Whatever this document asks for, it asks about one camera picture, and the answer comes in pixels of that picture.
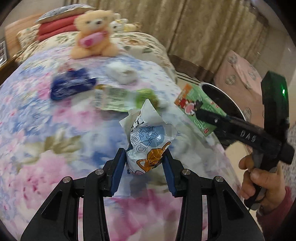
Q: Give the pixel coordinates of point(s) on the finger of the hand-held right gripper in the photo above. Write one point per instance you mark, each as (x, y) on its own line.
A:
(215, 120)
(224, 139)

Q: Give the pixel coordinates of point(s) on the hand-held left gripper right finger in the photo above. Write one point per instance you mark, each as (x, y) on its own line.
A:
(168, 176)

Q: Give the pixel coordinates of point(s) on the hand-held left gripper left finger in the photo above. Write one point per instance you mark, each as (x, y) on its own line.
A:
(118, 171)

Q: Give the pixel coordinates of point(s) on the white trash bin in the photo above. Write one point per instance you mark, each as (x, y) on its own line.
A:
(222, 99)

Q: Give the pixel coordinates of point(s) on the green snack packet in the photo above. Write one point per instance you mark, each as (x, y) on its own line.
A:
(192, 99)

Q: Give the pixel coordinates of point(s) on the white cartoon clay packet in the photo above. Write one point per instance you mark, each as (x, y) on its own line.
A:
(145, 134)

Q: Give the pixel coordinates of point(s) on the green spout pouch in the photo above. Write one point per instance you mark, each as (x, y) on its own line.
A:
(115, 97)

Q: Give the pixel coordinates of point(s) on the blue snack wrapper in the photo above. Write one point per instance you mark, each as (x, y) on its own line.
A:
(71, 84)

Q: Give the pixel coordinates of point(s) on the white tissue pack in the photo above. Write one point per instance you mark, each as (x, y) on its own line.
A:
(118, 69)

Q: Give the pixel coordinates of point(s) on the person's right forearm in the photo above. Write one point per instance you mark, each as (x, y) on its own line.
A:
(277, 222)

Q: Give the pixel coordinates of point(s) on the person's right hand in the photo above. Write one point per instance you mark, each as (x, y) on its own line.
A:
(268, 183)

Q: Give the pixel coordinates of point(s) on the pink cloth covered furniture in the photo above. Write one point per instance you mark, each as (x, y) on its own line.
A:
(238, 69)

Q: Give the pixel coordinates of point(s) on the blue pink floral blanket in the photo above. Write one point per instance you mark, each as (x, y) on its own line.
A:
(57, 139)

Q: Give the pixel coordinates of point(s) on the beige patterned curtain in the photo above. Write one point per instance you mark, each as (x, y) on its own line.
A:
(143, 14)
(219, 30)

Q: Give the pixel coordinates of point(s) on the cream floral bedspread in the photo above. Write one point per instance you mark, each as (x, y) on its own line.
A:
(143, 48)

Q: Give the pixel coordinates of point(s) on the yellow plush toy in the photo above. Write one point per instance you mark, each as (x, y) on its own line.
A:
(131, 26)

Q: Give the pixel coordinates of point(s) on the white rabbit plush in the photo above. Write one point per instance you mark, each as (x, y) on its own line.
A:
(116, 26)

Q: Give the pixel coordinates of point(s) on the beige teddy bear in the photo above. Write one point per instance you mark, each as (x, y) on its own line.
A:
(92, 25)

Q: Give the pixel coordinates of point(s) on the wooden nightstand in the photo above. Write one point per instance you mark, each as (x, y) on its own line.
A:
(7, 69)

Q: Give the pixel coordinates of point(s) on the red folded blanket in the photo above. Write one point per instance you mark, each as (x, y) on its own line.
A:
(53, 29)

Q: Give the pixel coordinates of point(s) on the floral pillow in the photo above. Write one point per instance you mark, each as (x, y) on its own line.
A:
(27, 36)

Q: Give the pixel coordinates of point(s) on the blue patterned pillow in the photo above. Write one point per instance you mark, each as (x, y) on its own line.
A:
(60, 12)

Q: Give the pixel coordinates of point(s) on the wooden headboard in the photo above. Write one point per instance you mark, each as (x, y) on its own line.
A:
(11, 34)

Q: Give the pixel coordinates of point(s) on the photo grid frame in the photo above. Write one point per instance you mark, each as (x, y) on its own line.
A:
(2, 51)

